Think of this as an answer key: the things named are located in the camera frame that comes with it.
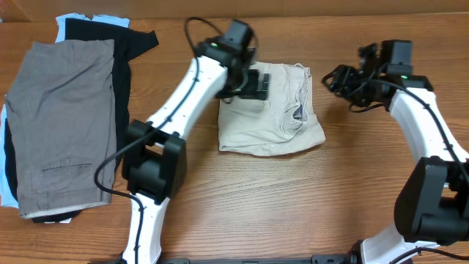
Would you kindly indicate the beige shorts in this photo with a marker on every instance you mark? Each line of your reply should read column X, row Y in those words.
column 284, row 123

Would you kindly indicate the light blue garment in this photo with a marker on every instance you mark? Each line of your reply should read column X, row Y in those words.
column 8, row 180

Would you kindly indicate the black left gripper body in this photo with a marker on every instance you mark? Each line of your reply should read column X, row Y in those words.
column 245, row 83

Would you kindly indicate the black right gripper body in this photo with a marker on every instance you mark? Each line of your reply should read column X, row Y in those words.
column 360, row 88

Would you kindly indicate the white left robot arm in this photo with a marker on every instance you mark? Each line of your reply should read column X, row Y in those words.
column 155, row 164

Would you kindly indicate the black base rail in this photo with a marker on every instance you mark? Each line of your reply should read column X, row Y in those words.
column 249, row 260

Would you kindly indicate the grey shorts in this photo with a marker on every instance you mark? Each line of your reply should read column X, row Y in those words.
column 61, row 114

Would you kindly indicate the black garment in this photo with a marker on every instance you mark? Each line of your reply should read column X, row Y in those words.
column 128, row 44

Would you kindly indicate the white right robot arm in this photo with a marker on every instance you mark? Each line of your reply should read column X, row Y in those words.
column 431, row 210

